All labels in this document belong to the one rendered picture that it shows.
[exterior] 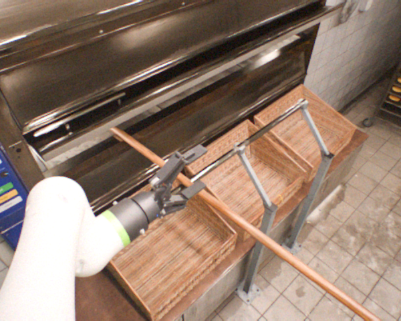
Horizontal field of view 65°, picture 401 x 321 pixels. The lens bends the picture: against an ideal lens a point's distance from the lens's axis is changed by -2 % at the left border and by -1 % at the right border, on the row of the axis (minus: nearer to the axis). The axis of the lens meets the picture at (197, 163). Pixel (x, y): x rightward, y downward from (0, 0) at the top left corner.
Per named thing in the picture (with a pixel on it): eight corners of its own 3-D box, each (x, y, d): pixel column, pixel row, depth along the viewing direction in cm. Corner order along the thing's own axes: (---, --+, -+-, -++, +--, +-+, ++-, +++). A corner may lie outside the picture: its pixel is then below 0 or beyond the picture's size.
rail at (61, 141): (41, 156, 96) (39, 154, 97) (343, 6, 180) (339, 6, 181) (39, 151, 95) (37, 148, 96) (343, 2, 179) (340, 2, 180)
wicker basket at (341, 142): (246, 147, 221) (252, 116, 201) (293, 112, 248) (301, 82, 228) (307, 185, 197) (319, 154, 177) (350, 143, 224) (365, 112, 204)
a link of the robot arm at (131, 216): (135, 252, 72) (128, 231, 66) (107, 221, 78) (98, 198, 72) (155, 236, 75) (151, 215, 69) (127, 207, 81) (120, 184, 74)
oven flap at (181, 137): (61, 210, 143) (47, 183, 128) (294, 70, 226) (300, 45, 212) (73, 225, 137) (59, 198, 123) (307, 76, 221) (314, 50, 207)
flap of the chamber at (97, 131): (45, 162, 97) (25, 141, 110) (342, 11, 181) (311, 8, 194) (41, 156, 96) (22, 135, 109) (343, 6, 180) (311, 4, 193)
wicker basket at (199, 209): (95, 255, 164) (81, 227, 144) (176, 196, 191) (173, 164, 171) (153, 328, 140) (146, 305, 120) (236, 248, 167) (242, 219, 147)
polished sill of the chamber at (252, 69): (44, 180, 126) (40, 173, 124) (301, 41, 211) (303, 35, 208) (50, 188, 123) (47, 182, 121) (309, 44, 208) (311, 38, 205)
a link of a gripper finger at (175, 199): (164, 202, 77) (162, 207, 77) (190, 201, 86) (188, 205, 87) (154, 193, 79) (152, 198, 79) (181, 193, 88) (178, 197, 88)
